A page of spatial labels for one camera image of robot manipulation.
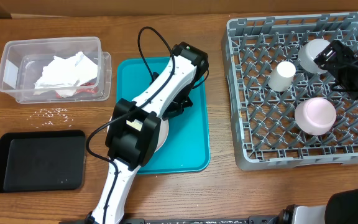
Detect black tray bin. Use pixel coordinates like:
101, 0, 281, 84
0, 130, 86, 194

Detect cardboard backdrop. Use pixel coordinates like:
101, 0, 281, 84
0, 0, 358, 18

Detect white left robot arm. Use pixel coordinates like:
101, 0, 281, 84
85, 42, 209, 223

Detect red snack wrapper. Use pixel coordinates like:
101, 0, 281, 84
56, 87, 99, 98

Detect scattered rice grains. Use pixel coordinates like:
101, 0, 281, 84
25, 107, 74, 129

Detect pink small bowl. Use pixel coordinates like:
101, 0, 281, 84
295, 98, 336, 136

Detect clear plastic bin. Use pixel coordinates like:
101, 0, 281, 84
0, 37, 112, 104

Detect white cup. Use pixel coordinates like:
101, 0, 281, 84
268, 61, 296, 92

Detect teal plastic tray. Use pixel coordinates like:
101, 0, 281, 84
116, 58, 211, 175

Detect white napkin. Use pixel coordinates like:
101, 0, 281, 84
34, 52, 98, 98

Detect white plate with crumbs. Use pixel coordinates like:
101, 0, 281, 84
155, 119, 169, 152

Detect grey bowl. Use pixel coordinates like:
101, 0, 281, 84
298, 39, 330, 74

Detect grey dishwasher rack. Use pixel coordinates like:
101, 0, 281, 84
222, 12, 358, 170

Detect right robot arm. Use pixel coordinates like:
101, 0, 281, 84
270, 40, 358, 223

